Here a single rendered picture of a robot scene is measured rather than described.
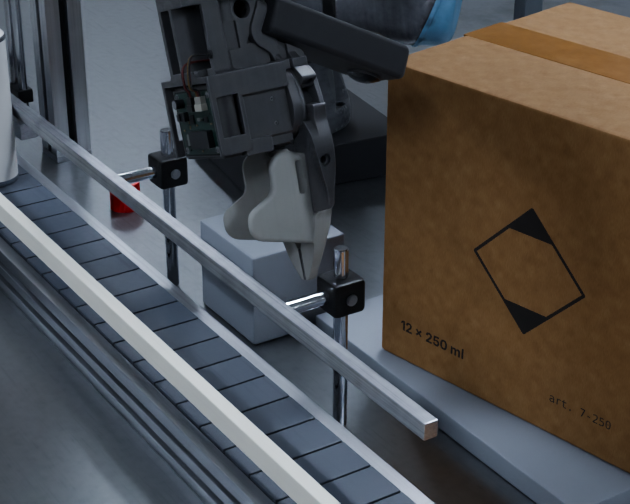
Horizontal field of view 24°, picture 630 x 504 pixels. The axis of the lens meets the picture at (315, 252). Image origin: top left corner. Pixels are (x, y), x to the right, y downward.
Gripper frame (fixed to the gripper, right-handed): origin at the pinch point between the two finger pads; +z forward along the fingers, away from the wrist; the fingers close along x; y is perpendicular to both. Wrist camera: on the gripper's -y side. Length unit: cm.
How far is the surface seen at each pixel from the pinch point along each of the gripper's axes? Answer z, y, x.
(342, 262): 3.1, -8.8, -11.5
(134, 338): 6.9, 4.7, -24.1
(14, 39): -20, -7, -70
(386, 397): 10.6, -2.6, 1.7
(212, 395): 10.3, 4.2, -12.1
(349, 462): 16.6, -2.5, -5.1
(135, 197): -3.2, -2.8, -35.5
